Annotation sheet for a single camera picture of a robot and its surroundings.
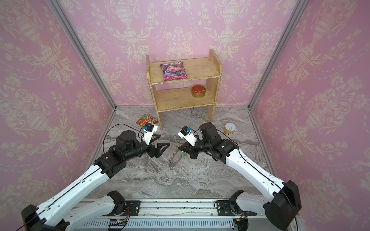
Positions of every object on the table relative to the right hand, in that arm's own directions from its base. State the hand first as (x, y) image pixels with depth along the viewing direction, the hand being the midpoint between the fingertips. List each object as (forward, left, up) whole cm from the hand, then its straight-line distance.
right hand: (181, 147), depth 72 cm
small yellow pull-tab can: (+23, -33, -17) cm, 44 cm away
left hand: (+1, +8, +4) cm, 9 cm away
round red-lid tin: (+41, -12, +2) cm, 43 cm away
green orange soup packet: (+39, +28, -21) cm, 52 cm away
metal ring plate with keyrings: (-4, +3, -3) cm, 6 cm away
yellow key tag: (+35, -17, -24) cm, 45 cm away
